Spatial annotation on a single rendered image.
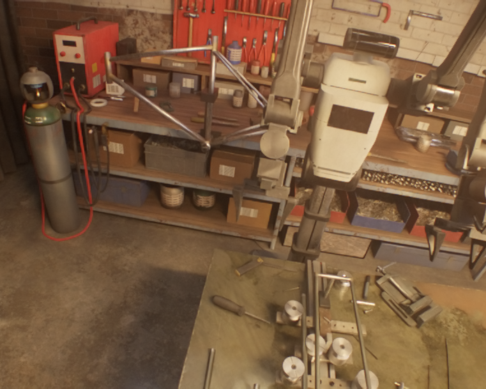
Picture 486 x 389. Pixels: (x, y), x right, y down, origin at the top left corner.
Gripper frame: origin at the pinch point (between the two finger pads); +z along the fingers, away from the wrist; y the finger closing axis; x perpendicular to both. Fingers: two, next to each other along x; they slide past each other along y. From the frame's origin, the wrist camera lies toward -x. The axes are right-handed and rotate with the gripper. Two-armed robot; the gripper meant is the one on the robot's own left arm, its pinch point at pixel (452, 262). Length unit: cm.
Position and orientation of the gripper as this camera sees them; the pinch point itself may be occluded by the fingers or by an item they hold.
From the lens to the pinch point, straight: 88.4
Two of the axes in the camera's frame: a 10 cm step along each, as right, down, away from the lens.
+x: 0.9, -0.8, 9.9
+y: 9.8, 2.0, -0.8
